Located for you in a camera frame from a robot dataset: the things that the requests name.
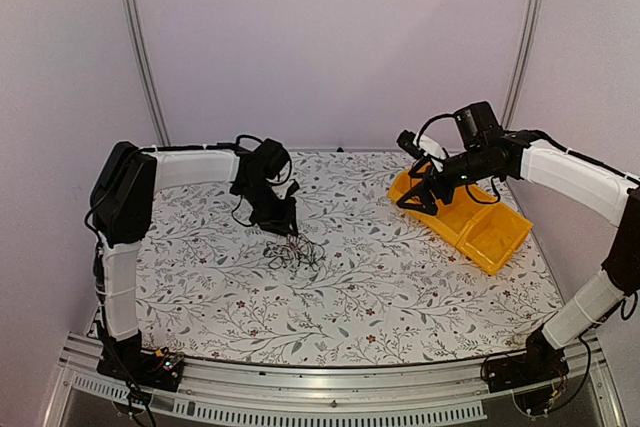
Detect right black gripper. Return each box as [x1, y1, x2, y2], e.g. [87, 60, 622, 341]
[397, 145, 500, 215]

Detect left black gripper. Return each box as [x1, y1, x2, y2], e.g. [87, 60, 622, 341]
[237, 180, 298, 237]

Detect cable pile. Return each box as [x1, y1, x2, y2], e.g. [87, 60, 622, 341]
[262, 232, 326, 273]

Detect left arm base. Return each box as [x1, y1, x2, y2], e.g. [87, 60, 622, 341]
[97, 336, 185, 392]

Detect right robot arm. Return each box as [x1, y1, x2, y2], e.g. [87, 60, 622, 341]
[396, 101, 639, 383]

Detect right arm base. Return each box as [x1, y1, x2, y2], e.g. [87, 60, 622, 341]
[480, 335, 569, 417]

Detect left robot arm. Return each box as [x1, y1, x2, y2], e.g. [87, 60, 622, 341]
[85, 139, 299, 381]

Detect yellow bin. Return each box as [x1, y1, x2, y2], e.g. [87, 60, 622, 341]
[388, 161, 439, 229]
[455, 203, 533, 276]
[414, 185, 498, 247]

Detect yellow bin middle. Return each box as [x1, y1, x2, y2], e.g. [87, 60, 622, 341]
[414, 185, 498, 247]

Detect floral table mat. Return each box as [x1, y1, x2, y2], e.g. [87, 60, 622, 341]
[135, 152, 562, 366]

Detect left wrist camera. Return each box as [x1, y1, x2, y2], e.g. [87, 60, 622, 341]
[275, 179, 300, 200]

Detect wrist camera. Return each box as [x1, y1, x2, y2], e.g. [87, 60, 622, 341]
[275, 179, 300, 200]
[397, 130, 448, 172]

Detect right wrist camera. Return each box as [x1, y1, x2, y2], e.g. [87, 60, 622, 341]
[397, 130, 448, 172]

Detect aluminium front rail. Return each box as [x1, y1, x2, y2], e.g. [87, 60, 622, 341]
[43, 334, 626, 426]

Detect right aluminium post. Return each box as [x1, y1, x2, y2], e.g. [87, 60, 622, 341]
[501, 0, 543, 129]

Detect aluminium post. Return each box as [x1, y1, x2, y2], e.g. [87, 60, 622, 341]
[122, 0, 171, 146]
[501, 0, 543, 129]

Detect left aluminium post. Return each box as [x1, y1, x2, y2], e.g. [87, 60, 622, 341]
[122, 0, 171, 146]

